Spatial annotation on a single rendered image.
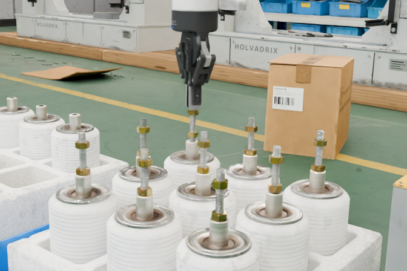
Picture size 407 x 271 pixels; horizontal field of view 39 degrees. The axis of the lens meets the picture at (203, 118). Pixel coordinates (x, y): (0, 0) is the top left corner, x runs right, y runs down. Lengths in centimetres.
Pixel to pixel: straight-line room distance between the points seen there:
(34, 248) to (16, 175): 37
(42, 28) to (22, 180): 375
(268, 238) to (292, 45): 243
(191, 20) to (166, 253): 37
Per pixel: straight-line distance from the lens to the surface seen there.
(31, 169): 121
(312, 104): 188
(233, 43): 335
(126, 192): 87
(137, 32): 396
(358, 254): 85
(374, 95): 281
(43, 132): 124
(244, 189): 88
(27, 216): 108
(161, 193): 87
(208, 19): 91
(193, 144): 97
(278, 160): 73
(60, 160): 117
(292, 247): 74
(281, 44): 315
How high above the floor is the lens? 54
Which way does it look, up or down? 13 degrees down
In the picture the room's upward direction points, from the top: 1 degrees clockwise
